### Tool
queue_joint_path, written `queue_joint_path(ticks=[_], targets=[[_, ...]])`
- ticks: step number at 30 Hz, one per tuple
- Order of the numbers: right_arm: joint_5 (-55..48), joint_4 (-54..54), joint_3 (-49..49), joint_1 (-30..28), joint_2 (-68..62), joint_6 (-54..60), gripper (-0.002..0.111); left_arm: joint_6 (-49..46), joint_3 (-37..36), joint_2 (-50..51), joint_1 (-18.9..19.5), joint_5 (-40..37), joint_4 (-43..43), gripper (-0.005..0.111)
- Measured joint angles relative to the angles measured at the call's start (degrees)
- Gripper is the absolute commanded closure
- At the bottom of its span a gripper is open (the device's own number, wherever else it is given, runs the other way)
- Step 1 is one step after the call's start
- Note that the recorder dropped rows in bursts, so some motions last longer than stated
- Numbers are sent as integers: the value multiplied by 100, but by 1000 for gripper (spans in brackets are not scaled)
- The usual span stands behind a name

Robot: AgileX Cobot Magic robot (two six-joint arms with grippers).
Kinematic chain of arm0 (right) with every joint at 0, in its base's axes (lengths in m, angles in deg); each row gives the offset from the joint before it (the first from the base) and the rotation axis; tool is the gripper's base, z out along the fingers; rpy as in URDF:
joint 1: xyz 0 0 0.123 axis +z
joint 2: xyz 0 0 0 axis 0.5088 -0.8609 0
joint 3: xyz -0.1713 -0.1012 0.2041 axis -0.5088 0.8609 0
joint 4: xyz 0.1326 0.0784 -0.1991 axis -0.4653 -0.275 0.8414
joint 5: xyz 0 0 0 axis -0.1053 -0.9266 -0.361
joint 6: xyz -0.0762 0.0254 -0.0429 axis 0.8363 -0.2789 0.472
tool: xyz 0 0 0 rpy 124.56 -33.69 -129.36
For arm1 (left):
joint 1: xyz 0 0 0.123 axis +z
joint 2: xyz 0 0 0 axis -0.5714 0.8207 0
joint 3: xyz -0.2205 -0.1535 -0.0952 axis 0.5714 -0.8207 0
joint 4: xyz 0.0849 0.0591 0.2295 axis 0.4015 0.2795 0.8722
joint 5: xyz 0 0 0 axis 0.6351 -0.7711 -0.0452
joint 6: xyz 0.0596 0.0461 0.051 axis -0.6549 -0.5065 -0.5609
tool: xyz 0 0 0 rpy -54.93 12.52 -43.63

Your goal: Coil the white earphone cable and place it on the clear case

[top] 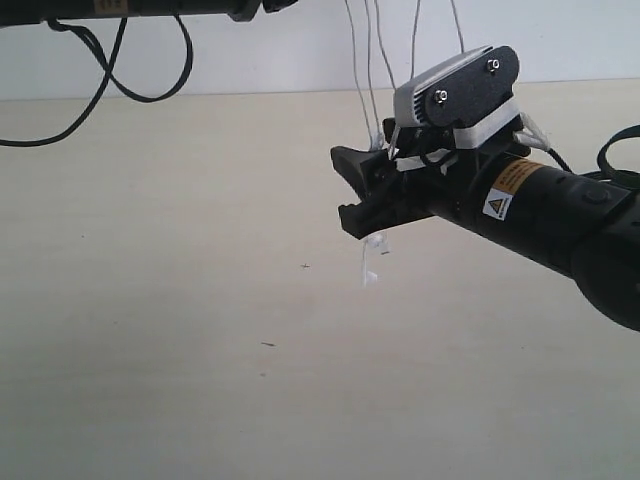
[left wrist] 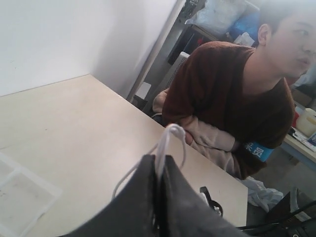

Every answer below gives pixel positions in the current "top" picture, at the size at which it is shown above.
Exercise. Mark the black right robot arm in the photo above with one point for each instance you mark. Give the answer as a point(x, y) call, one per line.
point(584, 227)

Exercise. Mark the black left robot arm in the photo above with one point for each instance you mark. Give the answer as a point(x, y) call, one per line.
point(32, 12)

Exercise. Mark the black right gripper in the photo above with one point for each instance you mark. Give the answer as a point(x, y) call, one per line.
point(431, 177)

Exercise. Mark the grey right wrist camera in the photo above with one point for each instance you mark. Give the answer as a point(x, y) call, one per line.
point(458, 92)

